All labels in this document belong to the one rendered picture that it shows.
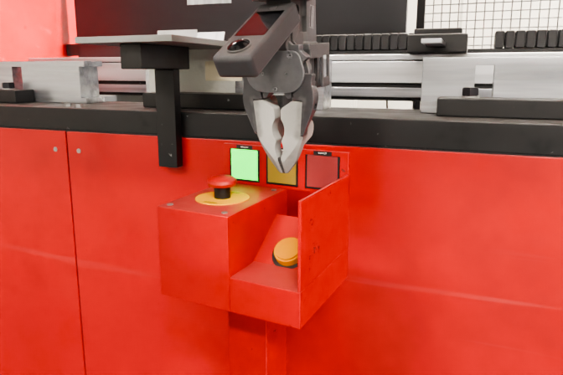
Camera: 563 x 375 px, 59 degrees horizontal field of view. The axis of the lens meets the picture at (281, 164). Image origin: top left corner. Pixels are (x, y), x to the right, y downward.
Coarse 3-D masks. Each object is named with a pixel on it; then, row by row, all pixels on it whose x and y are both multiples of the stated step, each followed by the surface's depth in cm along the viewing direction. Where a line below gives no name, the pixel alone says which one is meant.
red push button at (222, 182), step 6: (210, 180) 65; (216, 180) 64; (222, 180) 64; (228, 180) 64; (234, 180) 65; (210, 186) 65; (216, 186) 64; (222, 186) 64; (228, 186) 64; (234, 186) 65; (216, 192) 65; (222, 192) 65; (228, 192) 65; (216, 198) 65; (222, 198) 65
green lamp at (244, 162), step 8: (232, 152) 74; (240, 152) 73; (248, 152) 73; (256, 152) 72; (232, 160) 74; (240, 160) 74; (248, 160) 73; (256, 160) 72; (232, 168) 75; (240, 168) 74; (248, 168) 73; (256, 168) 73; (240, 176) 74; (248, 176) 74; (256, 176) 73
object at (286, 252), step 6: (282, 240) 64; (288, 240) 64; (294, 240) 63; (276, 246) 63; (282, 246) 63; (288, 246) 63; (294, 246) 63; (276, 252) 63; (282, 252) 62; (288, 252) 62; (294, 252) 62; (276, 258) 62; (282, 258) 62; (288, 258) 62; (294, 258) 62; (282, 264) 62; (288, 264) 62; (294, 264) 62
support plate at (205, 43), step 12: (108, 36) 76; (120, 36) 76; (132, 36) 75; (144, 36) 74; (156, 36) 73; (168, 36) 73; (180, 36) 75; (192, 48) 95; (204, 48) 95; (216, 48) 95
